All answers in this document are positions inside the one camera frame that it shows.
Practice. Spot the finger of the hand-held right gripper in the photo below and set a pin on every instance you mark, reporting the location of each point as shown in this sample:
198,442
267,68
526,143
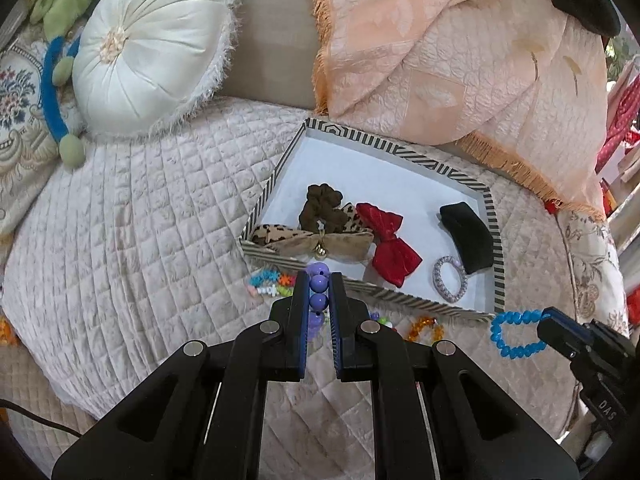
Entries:
562,335

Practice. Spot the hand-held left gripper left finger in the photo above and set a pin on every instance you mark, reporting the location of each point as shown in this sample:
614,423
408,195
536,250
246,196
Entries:
301,327

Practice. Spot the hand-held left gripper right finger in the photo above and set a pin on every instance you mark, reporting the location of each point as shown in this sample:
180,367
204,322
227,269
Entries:
335,332

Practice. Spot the beige leopard print hair bow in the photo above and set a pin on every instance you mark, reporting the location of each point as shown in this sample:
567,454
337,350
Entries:
280,242

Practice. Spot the red velvet hair bow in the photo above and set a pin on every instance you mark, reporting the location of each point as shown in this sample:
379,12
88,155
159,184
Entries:
395,255

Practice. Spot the brown scrunchie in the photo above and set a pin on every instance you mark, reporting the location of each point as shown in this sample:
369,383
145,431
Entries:
320,205

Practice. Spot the black velvet hair clip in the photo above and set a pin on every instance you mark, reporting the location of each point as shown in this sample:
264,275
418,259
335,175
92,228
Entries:
472,240

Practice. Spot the black white striped tray box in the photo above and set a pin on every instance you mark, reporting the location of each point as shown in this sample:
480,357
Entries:
380,180

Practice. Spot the beige floral cloth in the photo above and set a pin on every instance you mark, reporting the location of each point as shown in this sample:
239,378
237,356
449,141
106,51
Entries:
590,265

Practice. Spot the red patterned cloth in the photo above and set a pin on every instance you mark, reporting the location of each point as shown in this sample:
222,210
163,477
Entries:
617,135

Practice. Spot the orange cloth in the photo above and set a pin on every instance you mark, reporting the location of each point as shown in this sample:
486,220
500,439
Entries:
6,332

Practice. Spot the peach fringed blanket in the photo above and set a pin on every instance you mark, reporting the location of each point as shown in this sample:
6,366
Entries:
450,60

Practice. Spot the white round satin cushion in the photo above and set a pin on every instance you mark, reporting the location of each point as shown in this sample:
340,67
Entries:
145,45

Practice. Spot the green and blue plush toy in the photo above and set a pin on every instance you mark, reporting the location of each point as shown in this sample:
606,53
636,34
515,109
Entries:
50,95

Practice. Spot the floral embroidered pillow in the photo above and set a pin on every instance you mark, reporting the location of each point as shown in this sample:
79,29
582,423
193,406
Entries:
20,110

